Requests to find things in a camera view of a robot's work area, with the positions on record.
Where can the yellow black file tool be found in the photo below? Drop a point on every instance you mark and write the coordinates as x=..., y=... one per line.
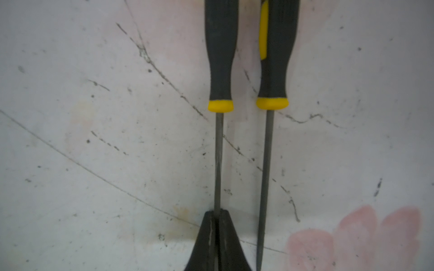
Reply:
x=221, y=30
x=277, y=35

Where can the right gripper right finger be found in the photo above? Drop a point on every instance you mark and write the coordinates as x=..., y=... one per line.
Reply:
x=230, y=253

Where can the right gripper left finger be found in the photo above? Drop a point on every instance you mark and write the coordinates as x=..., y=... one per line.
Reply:
x=203, y=254

